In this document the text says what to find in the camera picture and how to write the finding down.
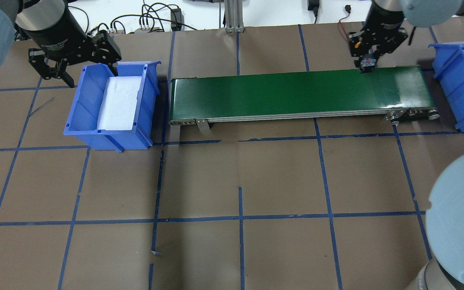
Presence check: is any green conveyor belt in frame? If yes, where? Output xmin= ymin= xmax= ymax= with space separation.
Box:
xmin=169 ymin=66 xmax=440 ymax=130

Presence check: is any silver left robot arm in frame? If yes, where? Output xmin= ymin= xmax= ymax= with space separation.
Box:
xmin=0 ymin=0 xmax=122 ymax=88

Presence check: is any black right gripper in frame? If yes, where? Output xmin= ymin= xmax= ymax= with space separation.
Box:
xmin=348 ymin=27 xmax=408 ymax=68

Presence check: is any aluminium frame post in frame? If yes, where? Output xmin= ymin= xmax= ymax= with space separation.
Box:
xmin=223 ymin=0 xmax=244 ymax=33

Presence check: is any blue left plastic bin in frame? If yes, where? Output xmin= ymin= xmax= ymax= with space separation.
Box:
xmin=63 ymin=61 xmax=161 ymax=152

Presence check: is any white foam pad left bin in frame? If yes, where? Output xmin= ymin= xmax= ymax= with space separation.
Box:
xmin=96 ymin=77 xmax=141 ymax=131

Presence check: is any black power adapter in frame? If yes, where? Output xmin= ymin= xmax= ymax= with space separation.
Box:
xmin=170 ymin=8 xmax=184 ymax=31

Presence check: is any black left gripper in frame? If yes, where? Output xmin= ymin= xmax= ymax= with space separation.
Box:
xmin=28 ymin=29 xmax=122 ymax=88

